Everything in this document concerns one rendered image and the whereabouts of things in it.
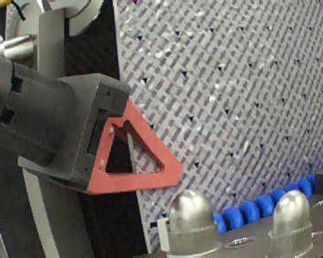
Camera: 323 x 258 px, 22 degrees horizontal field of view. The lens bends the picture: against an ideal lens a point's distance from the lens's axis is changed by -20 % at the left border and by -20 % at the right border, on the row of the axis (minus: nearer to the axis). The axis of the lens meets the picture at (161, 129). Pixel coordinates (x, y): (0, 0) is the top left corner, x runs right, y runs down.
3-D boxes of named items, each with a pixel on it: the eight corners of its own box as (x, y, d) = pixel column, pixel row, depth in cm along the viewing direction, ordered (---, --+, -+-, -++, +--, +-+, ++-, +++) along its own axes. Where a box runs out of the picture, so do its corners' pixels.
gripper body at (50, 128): (96, 191, 56) (4, 147, 52) (34, 174, 64) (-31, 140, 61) (127, 82, 57) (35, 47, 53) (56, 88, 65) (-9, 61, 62)
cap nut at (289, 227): (252, 264, 51) (252, 199, 50) (292, 245, 52) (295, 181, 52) (284, 266, 47) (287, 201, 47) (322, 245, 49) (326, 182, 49)
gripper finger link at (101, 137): (182, 225, 62) (61, 181, 57) (126, 215, 68) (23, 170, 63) (214, 125, 63) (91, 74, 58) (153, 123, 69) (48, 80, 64)
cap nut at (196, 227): (155, 255, 58) (144, 193, 58) (202, 243, 60) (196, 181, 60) (187, 262, 55) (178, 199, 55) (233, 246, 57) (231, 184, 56)
